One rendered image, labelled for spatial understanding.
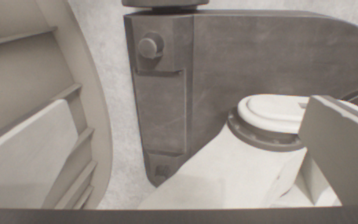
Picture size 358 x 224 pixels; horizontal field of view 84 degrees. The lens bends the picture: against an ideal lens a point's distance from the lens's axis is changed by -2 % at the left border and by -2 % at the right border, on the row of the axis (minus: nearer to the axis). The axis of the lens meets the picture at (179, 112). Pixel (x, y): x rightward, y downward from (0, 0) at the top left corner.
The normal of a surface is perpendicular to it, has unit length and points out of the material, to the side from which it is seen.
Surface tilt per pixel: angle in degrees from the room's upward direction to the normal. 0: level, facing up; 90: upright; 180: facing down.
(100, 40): 0
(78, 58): 0
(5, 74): 90
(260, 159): 90
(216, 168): 90
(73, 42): 0
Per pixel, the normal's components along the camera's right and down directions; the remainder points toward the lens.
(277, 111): -0.02, -0.86
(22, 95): 0.97, -0.04
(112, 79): -0.20, 0.50
